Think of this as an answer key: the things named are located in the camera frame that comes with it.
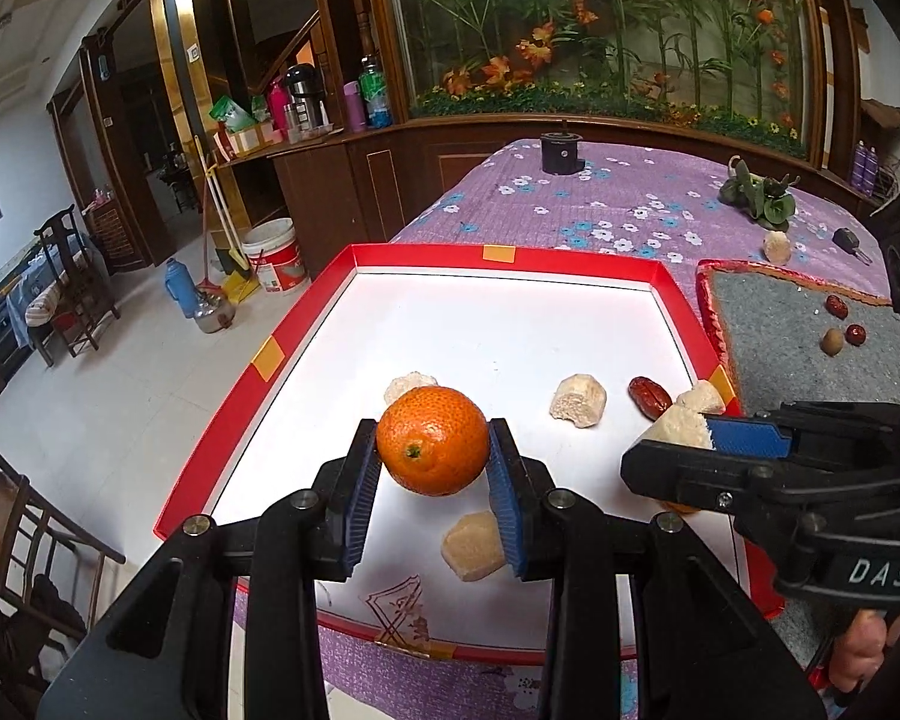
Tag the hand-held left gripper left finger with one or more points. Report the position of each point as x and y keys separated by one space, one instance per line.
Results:
x=360 y=499

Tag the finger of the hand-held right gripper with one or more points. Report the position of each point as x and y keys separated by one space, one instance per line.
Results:
x=746 y=436
x=682 y=474

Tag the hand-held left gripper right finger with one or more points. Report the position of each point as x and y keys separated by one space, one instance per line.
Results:
x=506 y=506

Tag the pale yellow food chunk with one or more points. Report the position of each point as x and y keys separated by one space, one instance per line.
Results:
x=471 y=546
x=579 y=400
x=679 y=431
x=703 y=396
x=777 y=247
x=409 y=387

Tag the orange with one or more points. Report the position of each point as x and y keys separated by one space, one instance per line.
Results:
x=431 y=439

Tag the red-rimmed white tray box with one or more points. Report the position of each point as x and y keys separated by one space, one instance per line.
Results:
x=495 y=330

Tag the person's right hand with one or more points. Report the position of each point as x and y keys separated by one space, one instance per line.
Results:
x=859 y=652

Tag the red date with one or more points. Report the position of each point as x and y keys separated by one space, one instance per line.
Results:
x=856 y=334
x=649 y=397
x=837 y=306

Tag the grey felt mat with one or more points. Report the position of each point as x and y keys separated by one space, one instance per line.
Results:
x=780 y=349

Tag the brown round fruit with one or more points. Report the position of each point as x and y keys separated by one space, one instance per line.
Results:
x=832 y=341

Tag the black car key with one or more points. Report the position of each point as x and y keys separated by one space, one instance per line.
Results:
x=844 y=240

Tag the metal kettle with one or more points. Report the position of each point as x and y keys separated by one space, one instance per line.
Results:
x=214 y=313

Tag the green leafy vegetable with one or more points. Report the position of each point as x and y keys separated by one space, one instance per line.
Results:
x=761 y=196

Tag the white plastic bucket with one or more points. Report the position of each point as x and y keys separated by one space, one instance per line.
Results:
x=274 y=255

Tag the blue thermos jug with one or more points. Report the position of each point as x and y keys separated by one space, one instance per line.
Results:
x=180 y=287

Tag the purple spray can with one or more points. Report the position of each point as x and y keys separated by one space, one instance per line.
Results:
x=859 y=166
x=873 y=171

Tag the purple floral tablecloth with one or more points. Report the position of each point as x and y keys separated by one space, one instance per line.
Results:
x=570 y=195

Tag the wooden cabinet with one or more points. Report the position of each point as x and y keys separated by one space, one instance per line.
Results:
x=330 y=191

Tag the black stand block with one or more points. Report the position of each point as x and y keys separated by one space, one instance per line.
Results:
x=561 y=156

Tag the dark wooden chair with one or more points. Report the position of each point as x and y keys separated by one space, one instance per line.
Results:
x=22 y=532
x=71 y=277

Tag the red and white box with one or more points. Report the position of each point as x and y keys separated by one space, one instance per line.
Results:
x=246 y=141

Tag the purple cup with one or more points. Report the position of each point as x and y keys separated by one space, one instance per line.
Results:
x=355 y=108

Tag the glass case with artificial plants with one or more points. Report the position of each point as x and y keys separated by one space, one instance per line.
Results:
x=645 y=52

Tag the pink bottle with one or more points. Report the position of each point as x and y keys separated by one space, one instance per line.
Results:
x=277 y=108

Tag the green plastic bottle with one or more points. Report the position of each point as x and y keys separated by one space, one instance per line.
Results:
x=376 y=97

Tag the green box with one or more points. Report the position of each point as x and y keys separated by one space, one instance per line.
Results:
x=232 y=112

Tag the black thermos flask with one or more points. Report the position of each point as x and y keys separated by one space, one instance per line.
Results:
x=303 y=92

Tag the wooden wall shelf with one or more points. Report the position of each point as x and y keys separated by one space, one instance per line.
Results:
x=885 y=116

